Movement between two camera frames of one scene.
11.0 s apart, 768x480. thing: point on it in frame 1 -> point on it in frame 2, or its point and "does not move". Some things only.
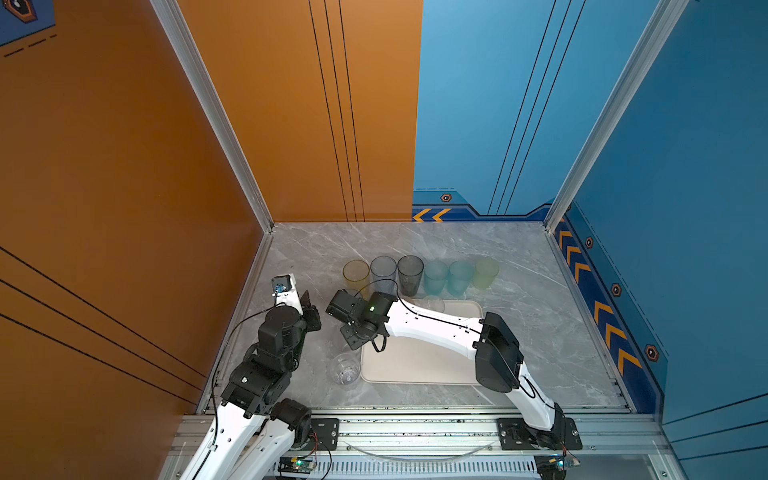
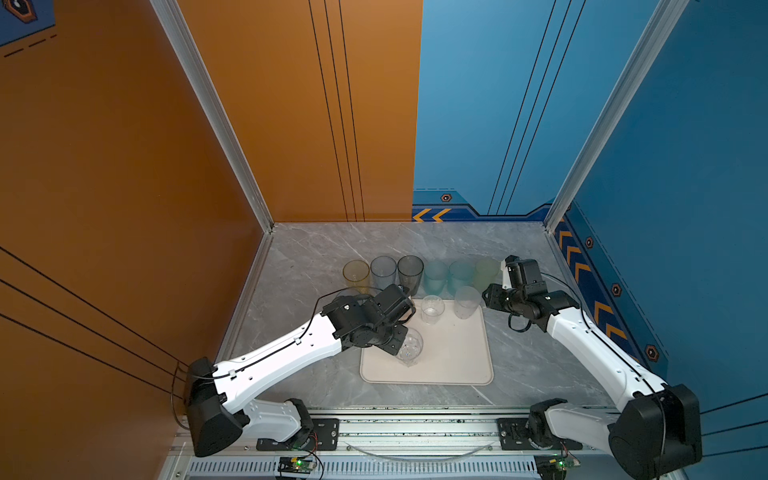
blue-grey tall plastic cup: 384,275 does not move
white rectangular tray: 409,361 does not move
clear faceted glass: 345,368 -> 410,348
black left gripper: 309,314 -> 401,331
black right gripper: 351,342 -> 491,298
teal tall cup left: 435,277 does not move
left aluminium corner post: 173,15 does not move
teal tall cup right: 460,277 does not move
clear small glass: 433,302 does not move
